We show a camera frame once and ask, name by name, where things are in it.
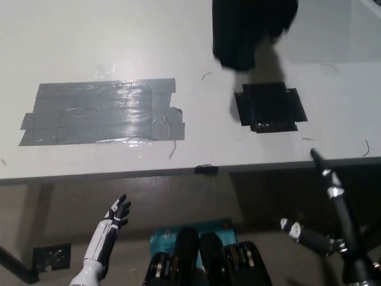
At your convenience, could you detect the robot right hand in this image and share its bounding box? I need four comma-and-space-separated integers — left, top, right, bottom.
310, 147, 345, 200

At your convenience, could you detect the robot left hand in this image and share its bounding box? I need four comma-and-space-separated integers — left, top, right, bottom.
101, 194, 132, 232

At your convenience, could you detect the black t-shirt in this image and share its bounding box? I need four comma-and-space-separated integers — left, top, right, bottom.
212, 0, 299, 72

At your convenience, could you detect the black floor tape marker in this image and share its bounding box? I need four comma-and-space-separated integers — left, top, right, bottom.
32, 243, 73, 272

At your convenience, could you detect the grey table leg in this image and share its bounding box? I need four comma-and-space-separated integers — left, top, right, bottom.
25, 182, 54, 248

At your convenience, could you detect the small black tape strip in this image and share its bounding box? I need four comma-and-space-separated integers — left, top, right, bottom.
194, 163, 219, 175

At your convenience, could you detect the black tape square patch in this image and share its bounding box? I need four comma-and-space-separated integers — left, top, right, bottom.
234, 80, 308, 134

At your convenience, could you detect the grey duct tape patch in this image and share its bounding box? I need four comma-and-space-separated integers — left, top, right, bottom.
18, 77, 186, 147

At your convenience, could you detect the black metal frame bar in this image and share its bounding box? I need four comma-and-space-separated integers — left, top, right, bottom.
0, 244, 40, 284

